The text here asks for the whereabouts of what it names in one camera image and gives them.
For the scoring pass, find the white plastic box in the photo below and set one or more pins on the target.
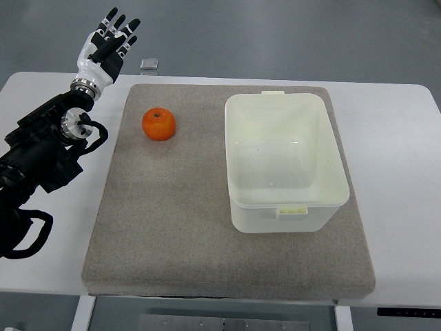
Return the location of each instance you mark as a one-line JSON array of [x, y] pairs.
[[284, 168]]

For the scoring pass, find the grey metal base plate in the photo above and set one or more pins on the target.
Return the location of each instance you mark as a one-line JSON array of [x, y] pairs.
[[174, 322]]

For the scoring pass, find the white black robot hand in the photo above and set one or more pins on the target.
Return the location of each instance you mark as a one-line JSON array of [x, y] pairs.
[[102, 55]]

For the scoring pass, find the orange fruit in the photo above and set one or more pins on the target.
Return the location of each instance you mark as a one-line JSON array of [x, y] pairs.
[[159, 124]]

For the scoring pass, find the black table control panel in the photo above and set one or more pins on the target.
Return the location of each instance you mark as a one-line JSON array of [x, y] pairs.
[[409, 312]]

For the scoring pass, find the white left table leg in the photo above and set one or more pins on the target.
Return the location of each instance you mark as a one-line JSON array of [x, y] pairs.
[[83, 314]]

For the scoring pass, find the white right table leg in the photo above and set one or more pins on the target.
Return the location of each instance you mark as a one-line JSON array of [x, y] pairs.
[[343, 318]]

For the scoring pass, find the white table leg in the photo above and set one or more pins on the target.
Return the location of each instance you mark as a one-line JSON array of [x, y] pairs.
[[83, 314], [343, 318]]

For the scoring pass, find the small clear floor object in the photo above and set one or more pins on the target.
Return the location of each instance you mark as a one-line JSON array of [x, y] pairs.
[[149, 64]]

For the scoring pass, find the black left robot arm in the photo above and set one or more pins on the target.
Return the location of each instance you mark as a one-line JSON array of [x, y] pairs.
[[44, 152]]

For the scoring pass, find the grey felt mat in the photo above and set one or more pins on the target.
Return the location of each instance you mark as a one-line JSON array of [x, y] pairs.
[[164, 226]]

